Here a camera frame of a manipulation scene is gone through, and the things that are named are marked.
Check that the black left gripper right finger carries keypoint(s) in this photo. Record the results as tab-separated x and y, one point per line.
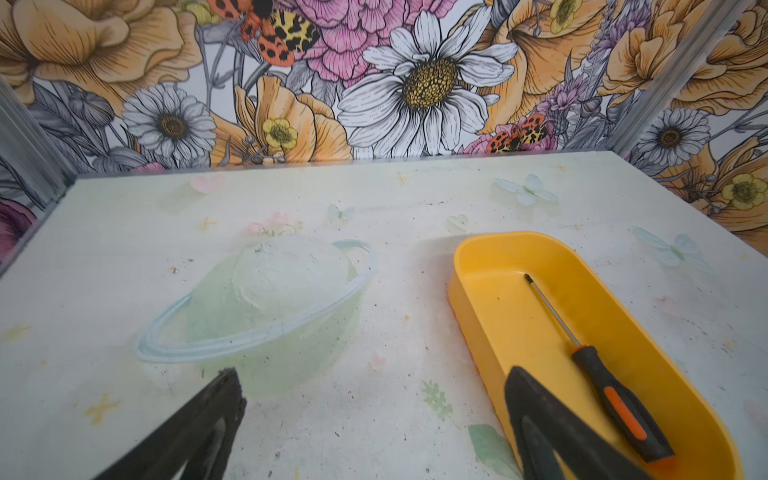
549	436

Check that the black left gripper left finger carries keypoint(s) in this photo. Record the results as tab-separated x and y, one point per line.
195	442

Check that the black orange screwdriver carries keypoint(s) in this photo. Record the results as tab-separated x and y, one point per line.
628	414

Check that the yellow oval plastic bin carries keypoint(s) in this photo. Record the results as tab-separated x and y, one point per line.
526	299

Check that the aluminium corner frame post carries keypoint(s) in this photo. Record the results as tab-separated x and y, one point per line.
43	172

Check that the right aluminium corner post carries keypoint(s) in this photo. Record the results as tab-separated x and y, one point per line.
692	52

